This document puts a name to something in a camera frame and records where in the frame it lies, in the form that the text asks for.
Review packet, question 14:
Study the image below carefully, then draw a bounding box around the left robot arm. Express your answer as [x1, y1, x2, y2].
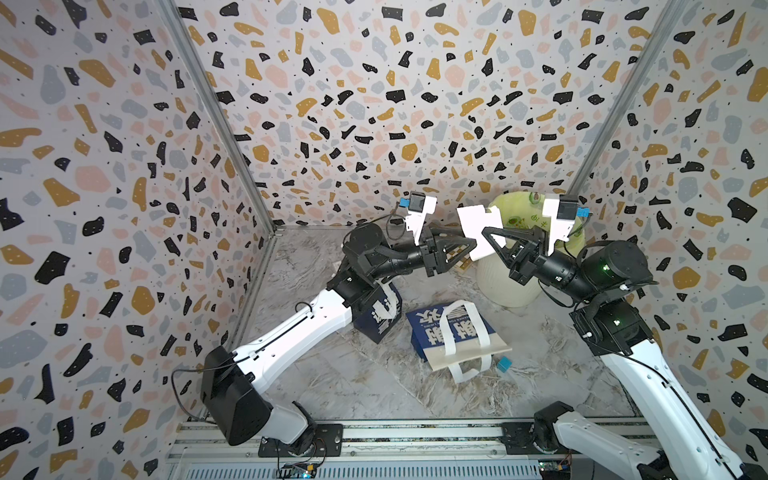
[201, 223, 477, 455]

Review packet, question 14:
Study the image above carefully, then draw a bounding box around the white trash bin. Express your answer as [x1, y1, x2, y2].
[476, 254, 542, 308]

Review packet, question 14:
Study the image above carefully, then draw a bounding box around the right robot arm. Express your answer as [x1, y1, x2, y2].
[482, 227, 767, 479]

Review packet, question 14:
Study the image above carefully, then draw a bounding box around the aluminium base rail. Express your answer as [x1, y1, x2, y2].
[167, 418, 614, 479]

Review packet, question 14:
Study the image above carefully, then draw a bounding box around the blue white bag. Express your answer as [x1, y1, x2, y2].
[406, 300, 512, 384]

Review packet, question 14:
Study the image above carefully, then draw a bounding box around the front navy bag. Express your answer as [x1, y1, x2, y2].
[353, 282, 402, 344]

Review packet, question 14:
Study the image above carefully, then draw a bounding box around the yellow-green bin liner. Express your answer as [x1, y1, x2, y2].
[488, 191, 586, 254]

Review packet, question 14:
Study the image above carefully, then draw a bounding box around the small teal block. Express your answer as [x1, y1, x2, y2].
[496, 357, 512, 373]

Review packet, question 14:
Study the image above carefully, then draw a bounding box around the white receipt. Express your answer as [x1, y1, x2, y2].
[457, 205, 507, 261]

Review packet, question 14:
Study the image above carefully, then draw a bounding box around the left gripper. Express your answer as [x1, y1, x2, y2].
[368, 228, 476, 286]

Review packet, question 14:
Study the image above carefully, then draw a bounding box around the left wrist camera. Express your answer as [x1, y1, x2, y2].
[398, 192, 437, 245]

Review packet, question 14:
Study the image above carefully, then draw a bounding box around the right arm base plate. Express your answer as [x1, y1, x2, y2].
[499, 421, 569, 455]

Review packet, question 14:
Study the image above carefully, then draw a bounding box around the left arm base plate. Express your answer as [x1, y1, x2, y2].
[258, 423, 344, 460]

